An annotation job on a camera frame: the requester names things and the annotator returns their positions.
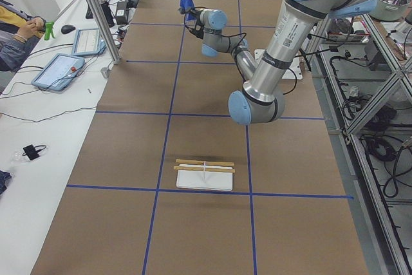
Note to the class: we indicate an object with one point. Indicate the blue grey towel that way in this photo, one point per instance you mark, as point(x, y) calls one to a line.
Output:
point(185, 6)

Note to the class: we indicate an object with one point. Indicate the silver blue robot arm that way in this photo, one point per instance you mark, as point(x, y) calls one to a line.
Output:
point(208, 26)
point(260, 100)

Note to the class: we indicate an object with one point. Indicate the white towel rack with wooden bars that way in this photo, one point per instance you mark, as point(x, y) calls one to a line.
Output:
point(204, 175)

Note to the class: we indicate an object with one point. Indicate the black power adapter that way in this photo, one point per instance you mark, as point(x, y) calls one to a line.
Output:
point(121, 13)

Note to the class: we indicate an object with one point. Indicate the far teach pendant tablet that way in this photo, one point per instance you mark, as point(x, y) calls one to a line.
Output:
point(88, 42)

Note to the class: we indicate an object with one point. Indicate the teach pendant tablet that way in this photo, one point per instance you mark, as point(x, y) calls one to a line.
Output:
point(59, 72)
point(88, 42)

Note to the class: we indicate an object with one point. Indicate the black computer mouse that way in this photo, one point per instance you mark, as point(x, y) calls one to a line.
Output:
point(67, 28)

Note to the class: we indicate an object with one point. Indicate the green clamp tool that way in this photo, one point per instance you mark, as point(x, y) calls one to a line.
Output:
point(48, 34)

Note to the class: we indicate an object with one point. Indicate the near teach pendant tablet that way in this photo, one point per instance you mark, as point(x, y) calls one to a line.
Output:
point(59, 72)

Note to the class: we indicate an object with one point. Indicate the seated person in dark jacket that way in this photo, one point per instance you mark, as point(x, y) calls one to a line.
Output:
point(20, 33)

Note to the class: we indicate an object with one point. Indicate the steel pot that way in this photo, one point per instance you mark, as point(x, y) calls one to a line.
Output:
point(389, 10)

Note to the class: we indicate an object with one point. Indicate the aluminium frame post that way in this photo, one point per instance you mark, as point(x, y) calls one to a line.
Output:
point(105, 33)

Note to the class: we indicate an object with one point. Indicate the aluminium side frame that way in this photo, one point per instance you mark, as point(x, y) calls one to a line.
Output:
point(364, 86)

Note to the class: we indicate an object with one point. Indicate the small black device with cable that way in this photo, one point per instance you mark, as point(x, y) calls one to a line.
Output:
point(33, 152)

